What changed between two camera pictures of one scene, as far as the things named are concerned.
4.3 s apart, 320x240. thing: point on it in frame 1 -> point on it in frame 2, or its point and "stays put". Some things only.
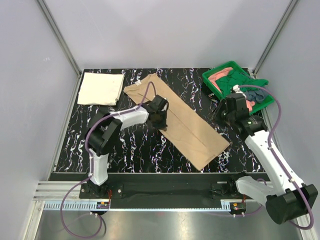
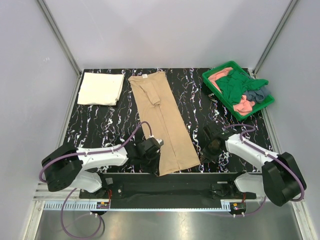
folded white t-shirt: x=100 y=88 stays put
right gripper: x=216 y=115 -> x=206 y=157
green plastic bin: x=259 y=103 stays put
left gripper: x=162 y=126 -> x=154 y=168
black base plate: x=165 y=190 stays put
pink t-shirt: x=212 y=79 stays put
